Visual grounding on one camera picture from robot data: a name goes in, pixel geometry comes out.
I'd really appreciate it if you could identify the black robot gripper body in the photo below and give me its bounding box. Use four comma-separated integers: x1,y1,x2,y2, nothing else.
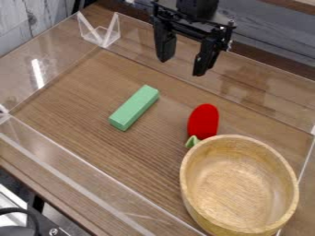
151,0,236,51

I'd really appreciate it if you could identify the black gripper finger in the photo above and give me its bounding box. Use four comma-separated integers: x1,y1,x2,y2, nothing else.
151,17,177,63
193,37,221,77

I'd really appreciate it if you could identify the green rectangular block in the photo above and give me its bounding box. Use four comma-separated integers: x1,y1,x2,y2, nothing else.
108,85,160,131

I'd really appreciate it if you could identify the light brown wooden bowl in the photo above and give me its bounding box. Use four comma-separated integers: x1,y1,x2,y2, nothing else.
180,135,299,236

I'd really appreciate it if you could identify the red plush strawberry toy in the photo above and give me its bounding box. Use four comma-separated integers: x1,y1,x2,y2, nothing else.
187,103,219,139

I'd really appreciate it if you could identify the clear acrylic corner bracket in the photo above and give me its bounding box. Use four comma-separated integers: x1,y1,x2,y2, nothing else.
76,12,120,48

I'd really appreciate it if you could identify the clear acrylic tray wall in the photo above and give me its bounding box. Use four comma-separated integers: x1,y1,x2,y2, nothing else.
0,6,315,236

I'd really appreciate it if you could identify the black metal table frame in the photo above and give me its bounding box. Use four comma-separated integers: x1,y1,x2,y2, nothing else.
26,193,71,236

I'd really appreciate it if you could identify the black cable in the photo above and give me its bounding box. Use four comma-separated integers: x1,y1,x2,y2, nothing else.
0,206,41,236

